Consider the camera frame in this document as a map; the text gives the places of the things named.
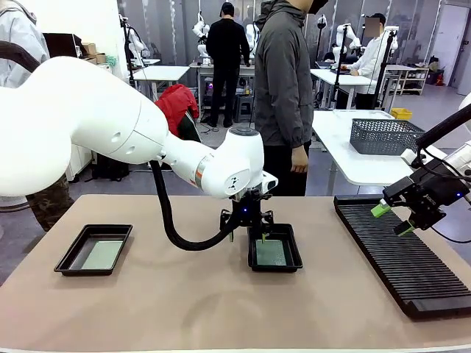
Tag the person in camouflage trousers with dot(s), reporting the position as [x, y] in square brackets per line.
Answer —
[22, 36]

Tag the black monitor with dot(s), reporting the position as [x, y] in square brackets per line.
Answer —
[60, 46]

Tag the yellow plastic box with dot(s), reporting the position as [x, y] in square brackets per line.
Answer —
[402, 114]

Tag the person's right forearm grey sleeve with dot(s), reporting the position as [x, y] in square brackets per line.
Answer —
[302, 128]

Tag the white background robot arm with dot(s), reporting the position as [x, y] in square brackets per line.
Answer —
[351, 35]
[252, 33]
[200, 31]
[137, 42]

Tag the grey plastic stool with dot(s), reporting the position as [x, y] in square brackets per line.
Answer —
[243, 108]

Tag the black light stand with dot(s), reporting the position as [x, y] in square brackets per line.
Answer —
[322, 25]

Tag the black slotted board rack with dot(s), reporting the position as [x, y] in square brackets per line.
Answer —
[404, 264]

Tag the black plastic ESD tray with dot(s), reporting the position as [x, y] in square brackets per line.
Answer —
[73, 253]
[294, 253]

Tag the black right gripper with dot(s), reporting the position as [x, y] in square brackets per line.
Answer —
[438, 187]

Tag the person in white shirt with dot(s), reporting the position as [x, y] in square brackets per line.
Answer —
[369, 59]

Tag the large white table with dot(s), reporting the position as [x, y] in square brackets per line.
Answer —
[353, 162]

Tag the dark green jacket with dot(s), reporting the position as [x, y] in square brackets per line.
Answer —
[190, 127]

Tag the white desk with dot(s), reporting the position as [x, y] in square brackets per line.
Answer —
[162, 71]
[342, 78]

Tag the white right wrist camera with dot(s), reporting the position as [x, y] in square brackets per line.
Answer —
[409, 156]

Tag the person in black clothes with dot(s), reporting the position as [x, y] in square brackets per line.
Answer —
[226, 48]

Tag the black backpack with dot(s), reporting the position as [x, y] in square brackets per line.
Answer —
[110, 169]

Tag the black tripod pole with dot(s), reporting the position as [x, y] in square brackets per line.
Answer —
[340, 62]
[385, 70]

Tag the white storage shelf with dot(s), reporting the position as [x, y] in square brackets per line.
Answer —
[414, 79]

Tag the person in grey jacket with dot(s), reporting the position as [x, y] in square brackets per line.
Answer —
[279, 81]

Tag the person's right hand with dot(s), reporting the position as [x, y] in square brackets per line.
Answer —
[300, 160]

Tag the grey plastic mesh basket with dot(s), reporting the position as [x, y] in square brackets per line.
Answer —
[386, 138]

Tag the metal workbench with equipment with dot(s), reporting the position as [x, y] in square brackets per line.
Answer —
[198, 66]

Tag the white cabinet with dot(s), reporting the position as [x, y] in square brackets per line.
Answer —
[79, 162]

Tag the green circuit board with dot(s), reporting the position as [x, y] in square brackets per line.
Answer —
[272, 253]
[103, 255]

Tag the red jacket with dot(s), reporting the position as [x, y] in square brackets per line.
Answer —
[176, 103]

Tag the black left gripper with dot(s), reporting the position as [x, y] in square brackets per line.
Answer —
[248, 213]

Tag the brown cardboard box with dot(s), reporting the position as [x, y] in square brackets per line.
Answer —
[99, 59]
[90, 48]

